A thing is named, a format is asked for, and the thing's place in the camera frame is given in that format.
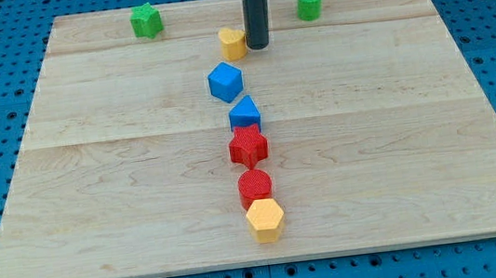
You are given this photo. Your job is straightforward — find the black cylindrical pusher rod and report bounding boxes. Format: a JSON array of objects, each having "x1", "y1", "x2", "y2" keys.
[{"x1": 242, "y1": 0, "x2": 270, "y2": 50}]

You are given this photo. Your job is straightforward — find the wooden board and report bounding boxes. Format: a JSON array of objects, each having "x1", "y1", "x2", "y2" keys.
[{"x1": 0, "y1": 0, "x2": 496, "y2": 278}]

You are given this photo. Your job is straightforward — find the blue cube block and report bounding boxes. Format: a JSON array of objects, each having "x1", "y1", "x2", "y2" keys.
[{"x1": 208, "y1": 62, "x2": 243, "y2": 103}]

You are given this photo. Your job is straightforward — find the blue triangle block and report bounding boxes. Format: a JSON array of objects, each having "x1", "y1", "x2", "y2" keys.
[{"x1": 228, "y1": 95, "x2": 261, "y2": 130}]

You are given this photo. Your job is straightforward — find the yellow hexagon block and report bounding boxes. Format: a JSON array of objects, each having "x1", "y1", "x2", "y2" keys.
[{"x1": 246, "y1": 198, "x2": 285, "y2": 244}]

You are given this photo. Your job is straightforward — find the red star block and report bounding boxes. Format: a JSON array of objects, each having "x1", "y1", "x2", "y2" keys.
[{"x1": 228, "y1": 123, "x2": 269, "y2": 169}]

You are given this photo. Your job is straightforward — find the green star block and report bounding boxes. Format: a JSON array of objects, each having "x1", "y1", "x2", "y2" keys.
[{"x1": 129, "y1": 3, "x2": 164, "y2": 39}]

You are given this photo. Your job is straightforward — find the green cylinder block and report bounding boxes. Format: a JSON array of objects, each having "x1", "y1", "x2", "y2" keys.
[{"x1": 297, "y1": 0, "x2": 322, "y2": 21}]

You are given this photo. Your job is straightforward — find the red cylinder block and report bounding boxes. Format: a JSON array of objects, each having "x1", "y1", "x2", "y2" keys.
[{"x1": 237, "y1": 169, "x2": 273, "y2": 210}]

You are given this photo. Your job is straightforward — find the yellow heart block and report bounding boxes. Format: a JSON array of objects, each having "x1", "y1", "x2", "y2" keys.
[{"x1": 218, "y1": 27, "x2": 248, "y2": 61}]

